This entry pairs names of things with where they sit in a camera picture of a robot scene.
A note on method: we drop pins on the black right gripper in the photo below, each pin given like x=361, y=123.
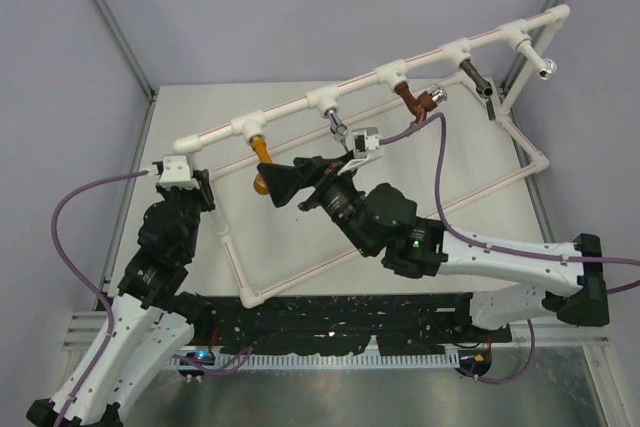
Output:
x=282, y=181

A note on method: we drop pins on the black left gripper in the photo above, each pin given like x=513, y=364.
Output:
x=204, y=189

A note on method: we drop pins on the yellow water faucet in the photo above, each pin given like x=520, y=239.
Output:
x=259, y=147

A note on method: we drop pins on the white PVC pipe frame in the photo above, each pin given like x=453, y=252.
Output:
x=528, y=37

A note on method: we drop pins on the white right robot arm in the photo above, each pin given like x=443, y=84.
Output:
x=546, y=279

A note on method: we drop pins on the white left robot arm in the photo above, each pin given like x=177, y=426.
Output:
x=148, y=321

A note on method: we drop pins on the brown water faucet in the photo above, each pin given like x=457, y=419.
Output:
x=420, y=106

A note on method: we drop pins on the chrome lever faucet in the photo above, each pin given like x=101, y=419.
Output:
x=337, y=128

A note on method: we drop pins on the dark grey lever faucet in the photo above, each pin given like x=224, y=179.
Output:
x=483, y=87

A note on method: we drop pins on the white chrome-tipped faucet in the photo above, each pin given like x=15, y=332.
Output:
x=544, y=67

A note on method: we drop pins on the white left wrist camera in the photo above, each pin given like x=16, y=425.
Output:
x=173, y=171

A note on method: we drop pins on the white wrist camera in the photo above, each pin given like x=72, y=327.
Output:
x=173, y=171
x=366, y=148

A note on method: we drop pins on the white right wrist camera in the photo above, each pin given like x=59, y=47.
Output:
x=366, y=148

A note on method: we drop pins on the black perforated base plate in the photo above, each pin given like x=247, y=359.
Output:
x=340, y=325

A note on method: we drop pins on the white slotted cable duct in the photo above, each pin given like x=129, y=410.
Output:
x=369, y=360

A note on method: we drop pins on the aluminium frame post left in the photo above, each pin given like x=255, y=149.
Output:
x=118, y=38

